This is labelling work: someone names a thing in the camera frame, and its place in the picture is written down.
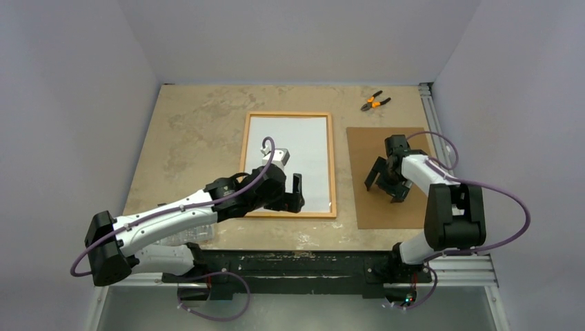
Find brown backing board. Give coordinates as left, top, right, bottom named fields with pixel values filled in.
left=346, top=127, right=427, bottom=230

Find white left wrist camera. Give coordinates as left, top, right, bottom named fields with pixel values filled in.
left=261, top=147, right=290, bottom=170

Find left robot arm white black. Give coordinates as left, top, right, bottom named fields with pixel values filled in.
left=83, top=148, right=305, bottom=287

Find photo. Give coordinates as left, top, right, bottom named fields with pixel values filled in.
left=242, top=116, right=333, bottom=214

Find orange wooden picture frame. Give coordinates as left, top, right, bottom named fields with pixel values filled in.
left=240, top=111, right=337, bottom=219

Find aluminium extrusion rail front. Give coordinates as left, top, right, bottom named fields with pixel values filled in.
left=85, top=255, right=509, bottom=330

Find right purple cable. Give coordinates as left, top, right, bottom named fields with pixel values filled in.
left=384, top=131, right=532, bottom=312

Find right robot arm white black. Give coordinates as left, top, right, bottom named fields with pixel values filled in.
left=364, top=134, right=486, bottom=283

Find orange black pliers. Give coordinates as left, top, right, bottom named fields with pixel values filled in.
left=360, top=90, right=392, bottom=112

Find clear plastic screw box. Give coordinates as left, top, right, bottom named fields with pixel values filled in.
left=152, top=203, right=217, bottom=246

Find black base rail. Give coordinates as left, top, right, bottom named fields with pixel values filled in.
left=161, top=249, right=432, bottom=300

